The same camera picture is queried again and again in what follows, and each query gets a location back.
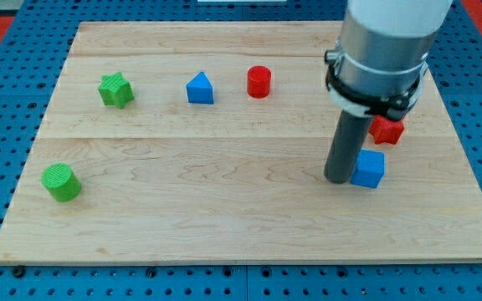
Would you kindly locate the blue cube block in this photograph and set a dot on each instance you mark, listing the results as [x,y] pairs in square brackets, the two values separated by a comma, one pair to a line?
[369,169]

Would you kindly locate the red star block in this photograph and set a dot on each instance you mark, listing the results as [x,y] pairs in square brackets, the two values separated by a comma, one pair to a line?
[386,131]

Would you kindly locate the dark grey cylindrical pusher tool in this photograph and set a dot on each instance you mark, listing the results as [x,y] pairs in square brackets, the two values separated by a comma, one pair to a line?
[348,139]

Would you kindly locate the green cylinder block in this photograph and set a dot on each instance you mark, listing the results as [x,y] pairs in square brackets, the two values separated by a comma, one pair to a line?
[61,182]

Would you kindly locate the red cylinder block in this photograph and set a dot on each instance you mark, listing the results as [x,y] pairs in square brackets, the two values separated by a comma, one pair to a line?
[258,81]

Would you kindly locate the green star block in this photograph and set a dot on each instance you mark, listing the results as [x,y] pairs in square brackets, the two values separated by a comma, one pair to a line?
[115,90]

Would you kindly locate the light wooden board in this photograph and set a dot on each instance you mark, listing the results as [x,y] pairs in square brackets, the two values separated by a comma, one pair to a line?
[167,182]

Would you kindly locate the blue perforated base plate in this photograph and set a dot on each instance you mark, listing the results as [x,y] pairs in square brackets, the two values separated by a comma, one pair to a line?
[32,54]

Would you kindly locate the blue triangular prism block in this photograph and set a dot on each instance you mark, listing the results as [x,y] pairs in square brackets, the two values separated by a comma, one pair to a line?
[200,90]

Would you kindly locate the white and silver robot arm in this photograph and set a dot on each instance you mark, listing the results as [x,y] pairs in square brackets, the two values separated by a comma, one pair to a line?
[379,61]

